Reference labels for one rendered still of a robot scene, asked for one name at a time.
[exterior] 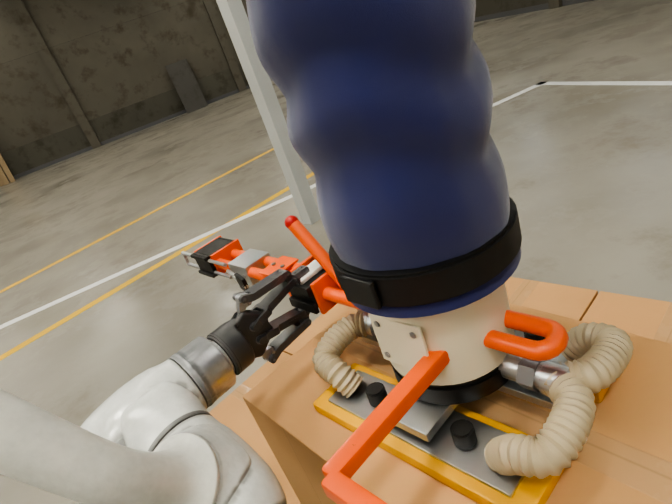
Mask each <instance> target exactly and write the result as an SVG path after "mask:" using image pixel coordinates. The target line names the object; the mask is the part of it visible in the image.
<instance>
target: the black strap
mask: <svg viewBox="0 0 672 504"><path fill-rule="evenodd" d="M509 199H510V215H509V220H508V224H507V225H506V226H505V227H504V229H503V230H502V231H501V232H500V233H498V234H497V235H496V236H494V237H493V238H492V239H490V240H489V241H488V242H486V243H485V244H483V245H482V246H481V247H479V248H477V249H475V250H473V251H471V252H469V253H467V254H465V255H461V256H458V257H455V258H452V259H449V260H445V261H442V262H439V263H435V264H432V265H428V266H424V267H420V268H413V269H404V270H387V271H370V270H363V269H360V268H357V267H355V266H352V265H349V264H346V263H345V262H343V261H342V260H340V258H339V257H338V255H337V253H336V252H335V250H334V249H333V247H332V245H330V248H329V259H330V262H331V264H332V267H333V270H334V272H335V275H336V278H337V280H338V283H339V285H340V286H341V288H342V289H343V290H344V293H345V295H346V298H347V300H348V301H349V302H352V303H356V304H359V305H363V306H367V307H370V308H374V309H377V310H379V309H381V308H382V306H386V307H411V306H419V305H426V304H431V303H435V302H440V301H444V300H447V299H450V298H453V297H456V296H459V295H462V294H464V293H467V292H469V291H471V290H474V289H476V288H477V287H479V286H481V285H483V284H485V283H487V282H488V281H490V280H491V279H493V278H494V277H495V276H497V275H498V274H500V273H501V272H502V271H503V270H504V269H505V268H506V267H507V266H508V265H509V264H510V263H511V262H512V261H513V259H514V258H515V257H516V255H517V254H518V252H519V249H520V247H521V242H522V235H521V229H520V223H519V217H518V211H517V207H516V204H515V202H514V201H513V199H512V198H511V197H509Z"/></svg>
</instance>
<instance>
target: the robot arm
mask: <svg viewBox="0 0 672 504"><path fill-rule="evenodd" d="M322 269H323V268H322V266H321V265H320V264H319V263H318V262H317V261H316V260H314V261H312V262H311V263H310V264H309V265H307V266H304V265H302V266H299V267H298V268H297V269H296V270H294V271H293V272H292V273H291V272H290V271H288V270H284V269H277V270H276V271H274V272H273V273H271V274H270V275H268V276H267V277H265V278H264V279H262V280H261V281H259V282H258V283H256V284H254V285H253V286H251V287H250V288H248V289H247V290H245V291H242V292H238V293H234V294H233V296H232V298H233V300H235V301H236V308H237V311H236V312H235V313H234V314H233V316H232V318H231V319H230V320H229V321H227V322H225V323H223V324H222V325H220V326H219V327H218V328H216V329H215V330H214V331H213V332H211V333H210V334H209V335H207V338H204V337H197V338H195V339H194V340H193V341H191V342H190V343H189V344H187V345H186V346H185V347H184V348H182V349H181V350H180V351H178V352H177V353H175V354H173V355H172V356H171V357H170V358H169V359H167V360H166V361H164V362H163V363H161V364H159V365H157V366H154V367H152V368H149V369H147V370H145V371H144V372H142V373H140V374H139V375H137V376H136V377H134V378H133V379H131V380H130V381H129V382H127V383H126V384H124V385H123V386H122V387H121V388H119V389H118V390H117V391H116V392H114V393H113V394H112V395H111V396H110V397H108V398H107V399H106V400H105V401H104V402H103V403H102V404H101V405H100V406H99V407H98V408H97V409H96V410H95V411H93V413H92V414H91V415H90V416H89V417H88V418H87V419H86V420H85V421H84V422H83V424H82V425H81V426H80V427H79V426H77V425H75V424H73V423H71V422H69V421H67V420H65V419H62V418H60V417H58V416H56V415H54V414H52V413H50V412H48V411H46V410H44V409H42V408H40V407H38V406H35V405H33V404H31V403H29V402H27V401H25V400H23V399H21V398H19V397H17V396H15V395H13V394H10V393H8V392H6V391H4V390H2V389H0V474H1V475H4V476H7V477H10V478H12V479H15V480H18V481H20V482H23V483H26V484H29V485H31V486H34V487H37V488H39V489H42V490H45V491H48V492H50V493H53V494H56V495H59V496H61V497H64V498H67V499H70V500H73V501H76V502H79V503H82V504H287V500H286V497H285V493H284V491H283V488H282V486H281V484H280V482H279V480H278V478H277V477H276V475H275V474H274V472H273V471H272V469H271V468H270V466H269V465H268V464H267V463H266V462H265V461H264V460H263V459H262V457H261V456H260V455H259V454H258V453H257V452H256V451H255V450H254V449H253V448H252V447H251V446H250V445H248V444H247V443H246V442H245V441H244V440H243V439H242V438H241V437H240V436H238V435H237V434H236V433H235V432H234V431H232V430H231V429H230V428H229V427H227V426H225V425H224V424H222V423H220V422H219V421H218V420H216V419H215V418H214V417H213V416H212V415H211V414H210V413H209V412H208V410H207V408H208V407H209V406H212V405H213V404H214V402H215V401H216V400H218V399H219V398H220V397H221V396H222V395H223V394H224V393H226V392H227V391H228V390H229V389H230V388H231V387H233V386H234V385H235V383H236V375H239V374H240V373H242V372H243V371H244V370H245V369H246V368H247V367H249V366H250V365H251V364H252V363H253V362H254V360H255V358H257V357H261V356H262V358H263V359H264V360H266V361H268V362H270V363H272V364H274V363H276V361H277V360H278V358H279V356H280V355H281V353H282V352H283V351H284V350H285V349H286V348H287V347H288V346H289V345H290V344H291V343H292V342H293V341H294V340H295V339H296V338H297V337H298V336H299V335H300V334H302V333H303V332H304V331H305V330H306V329H307V328H308V327H309V326H310V325H311V320H310V319H309V314H310V312H308V311H305V310H302V309H299V308H296V307H295V308H294V309H292V310H290V311H288V312H286V313H285V314H283V315H281V316H279V317H277V318H276V319H274V320H272V321H270V322H269V321H268V318H269V317H270V316H271V315H272V311H273V310H274V308H275V307H276V306H277V305H278V304H279V303H280V302H281V301H282V300H283V298H284V297H285V296H286V295H287V294H288V293H289V292H290V291H291V290H292V288H293V287H294V286H295V285H296V284H299V285H303V284H304V283H305V282H307V281H308V280H309V279H310V278H312V277H313V276H314V275H315V274H317V273H318V272H319V271H320V270H322ZM270 290H271V291H270ZM269 291H270V292H269ZM267 292H269V293H268V294H267V295H266V297H265V298H264V299H263V300H262V301H261V302H260V303H258V304H256V305H255V306H254V307H253V308H252V309H251V310H246V308H247V307H248V306H249V305H251V304H252V302H253V301H255V300H257V299H259V298H260V297H262V296H263V295H265V294H266V293H267ZM284 329H285V330H284ZM282 330H284V331H283V332H282V333H281V334H280V332H281V331H282ZM279 334H280V335H279ZM277 335H278V336H277ZM275 336H277V337H276V338H275V339H274V340H273V341H272V342H271V343H270V344H269V345H268V343H269V341H270V339H272V338H273V337H275Z"/></svg>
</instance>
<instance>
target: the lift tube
mask: <svg viewBox="0 0 672 504"><path fill-rule="evenodd" d="M246 5H247V12H248V19H249V25H250V31H251V35H252V40H253V43H254V47H255V50H256V53H257V56H258V58H259V60H260V62H261V64H262V67H263V68H264V70H265V71H266V73H267V74H268V76H269V77H270V78H271V79H272V81H273V82H274V83H275V84H276V86H277V87H278V88H279V89H280V91H281V92H282V94H283V95H284V96H285V98H286V106H287V129H288V136H289V139H290V141H291V144H292V146H293V148H294V149H295V151H296V152H297V153H298V155H299V156H300V157H301V158H302V160H303V161H304V162H305V163H306V164H307V165H308V167H309V168H310V169H311V170H312V172H313V173H314V175H315V180H316V195H317V203H318V209H319V213H320V217H321V220H322V224H323V227H324V229H325V232H326V234H327V237H328V239H329V241H330V243H331V245H332V247H333V249H334V250H335V252H336V253H337V255H338V257H339V258H340V260H342V261H343V262H345V263H346V264H349V265H352V266H355V267H357V268H360V269H363V270H370V271H387V270H404V269H413V268H420V267H424V266H428V265H432V264H435V263H439V262H442V261H445V260H449V259H452V258H455V257H458V256H461V255H465V254H467V253H469V252H471V251H473V250H475V249H477V248H479V247H481V246H482V245H483V244H485V243H486V242H488V241H489V240H490V239H492V238H493V237H494V236H496V235H497V234H498V233H500V232H501V231H502V230H503V229H504V227H505V226H506V225H507V224H508V220H509V215H510V199H509V191H508V183H507V177H506V172H505V168H504V165H503V162H502V158H501V156H500V154H499V151H498V149H497V147H496V145H495V143H494V141H493V139H492V137H491V135H490V133H489V132H490V127H491V119H492V108H493V90H492V84H491V78H490V72H489V68H488V65H487V63H486V61H485V59H484V56H483V55H482V53H481V51H480V49H479V48H478V46H477V44H476V43H475V41H474V39H473V29H474V21H475V11H476V0H246ZM520 259H521V247H520V249H519V252H518V254H517V255H516V257H515V258H514V259H513V261H512V262H511V263H510V264H509V265H508V266H507V267H506V268H505V269H504V270H503V271H502V272H501V273H500V274H498V275H497V276H495V277H494V278H493V279H491V280H490V281H488V282H487V283H485V284H483V285H481V286H479V287H477V288H476V289H474V290H471V291H469V292H467V293H464V294H462V295H459V296H456V297H453V298H450V299H447V300H444V301H440V302H435V303H431V304H426V305H419V306H411V307H386V306H382V308H381V309H379V310H377V309H374V308H370V307H367V306H363V305H359V304H356V303H352V302H351V303H352V304H353V305H354V306H356V307H357V308H359V309H361V310H362V311H365V312H367V313H370V314H373V315H377V316H382V317H389V318H418V317H425V316H432V315H437V314H441V313H445V312H449V311H452V310H455V309H458V308H461V307H464V306H466V305H469V304H471V303H473V302H476V301H478V300H480V299H482V298H483V297H485V296H487V295H489V294H490V293H492V292H493V291H495V290H496V289H497V288H499V287H500V286H501V285H503V284H504V283H505V282H506V281H507V280H508V279H509V278H510V277H511V276H512V274H513V273H514V271H515V270H516V269H517V267H518V265H519V262H520Z"/></svg>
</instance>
